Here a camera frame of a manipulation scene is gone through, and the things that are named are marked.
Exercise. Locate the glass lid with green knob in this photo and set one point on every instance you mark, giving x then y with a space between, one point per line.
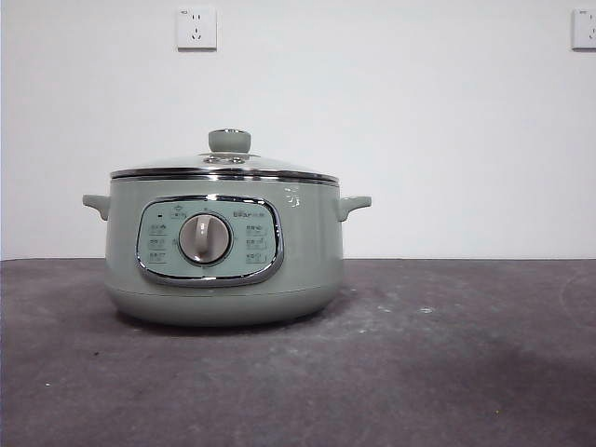
229 139

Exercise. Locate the green electric cooking pot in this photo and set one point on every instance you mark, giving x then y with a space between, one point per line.
307 251

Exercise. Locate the white wall socket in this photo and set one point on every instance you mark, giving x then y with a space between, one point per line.
197 29
585 29

